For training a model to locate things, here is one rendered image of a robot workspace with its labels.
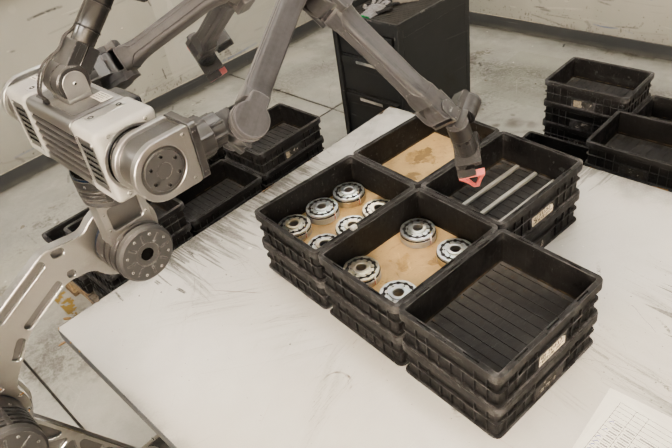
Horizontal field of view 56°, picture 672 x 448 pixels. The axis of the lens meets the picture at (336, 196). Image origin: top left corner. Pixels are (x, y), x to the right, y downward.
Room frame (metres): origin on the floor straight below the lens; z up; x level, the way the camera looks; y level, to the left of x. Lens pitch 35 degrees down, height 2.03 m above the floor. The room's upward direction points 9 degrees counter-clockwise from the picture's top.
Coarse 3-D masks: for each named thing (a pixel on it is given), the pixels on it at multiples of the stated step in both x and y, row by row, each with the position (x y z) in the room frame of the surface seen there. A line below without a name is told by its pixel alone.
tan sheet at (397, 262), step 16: (400, 240) 1.42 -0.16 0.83; (368, 256) 1.37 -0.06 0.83; (384, 256) 1.36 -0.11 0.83; (400, 256) 1.35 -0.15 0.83; (416, 256) 1.34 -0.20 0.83; (432, 256) 1.33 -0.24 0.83; (384, 272) 1.30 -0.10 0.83; (400, 272) 1.29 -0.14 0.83; (416, 272) 1.28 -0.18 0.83; (432, 272) 1.27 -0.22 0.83
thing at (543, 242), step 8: (576, 200) 1.51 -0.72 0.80; (560, 208) 1.46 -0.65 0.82; (568, 208) 1.50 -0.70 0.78; (576, 208) 1.52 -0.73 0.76; (552, 216) 1.43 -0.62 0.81; (560, 216) 1.48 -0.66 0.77; (568, 216) 1.50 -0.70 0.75; (544, 224) 1.41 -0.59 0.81; (552, 224) 1.46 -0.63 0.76; (560, 224) 1.48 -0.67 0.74; (568, 224) 1.50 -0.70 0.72; (536, 232) 1.39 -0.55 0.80; (544, 232) 1.43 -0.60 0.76; (552, 232) 1.46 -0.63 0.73; (560, 232) 1.47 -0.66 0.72; (536, 240) 1.40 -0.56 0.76; (544, 240) 1.42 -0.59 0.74; (552, 240) 1.44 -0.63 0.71
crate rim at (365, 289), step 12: (420, 192) 1.51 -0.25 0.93; (396, 204) 1.46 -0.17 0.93; (444, 204) 1.43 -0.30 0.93; (468, 216) 1.36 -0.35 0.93; (360, 228) 1.38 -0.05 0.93; (492, 228) 1.29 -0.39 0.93; (480, 240) 1.25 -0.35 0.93; (324, 252) 1.31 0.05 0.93; (468, 252) 1.21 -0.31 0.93; (324, 264) 1.27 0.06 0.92; (336, 264) 1.25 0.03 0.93; (348, 276) 1.20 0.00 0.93; (432, 276) 1.15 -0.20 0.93; (360, 288) 1.16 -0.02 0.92; (372, 288) 1.14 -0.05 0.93; (420, 288) 1.11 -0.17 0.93; (384, 300) 1.09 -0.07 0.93; (396, 312) 1.07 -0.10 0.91
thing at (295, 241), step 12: (348, 156) 1.76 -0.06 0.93; (372, 168) 1.67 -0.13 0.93; (312, 180) 1.66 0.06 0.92; (396, 180) 1.59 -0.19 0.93; (288, 192) 1.61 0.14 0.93; (408, 192) 1.51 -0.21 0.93; (264, 204) 1.57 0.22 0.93; (384, 204) 1.47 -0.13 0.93; (264, 216) 1.51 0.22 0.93; (372, 216) 1.43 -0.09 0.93; (276, 228) 1.45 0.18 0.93; (348, 228) 1.39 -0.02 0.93; (288, 240) 1.40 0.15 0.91; (300, 240) 1.37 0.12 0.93; (336, 240) 1.35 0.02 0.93; (312, 252) 1.31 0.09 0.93
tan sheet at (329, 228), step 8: (368, 192) 1.68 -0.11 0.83; (368, 200) 1.64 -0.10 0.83; (344, 208) 1.62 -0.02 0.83; (352, 208) 1.61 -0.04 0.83; (360, 208) 1.61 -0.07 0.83; (344, 216) 1.58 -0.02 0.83; (312, 224) 1.57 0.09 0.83; (328, 224) 1.55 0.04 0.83; (312, 232) 1.53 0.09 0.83; (320, 232) 1.52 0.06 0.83; (328, 232) 1.51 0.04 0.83; (304, 240) 1.49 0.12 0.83
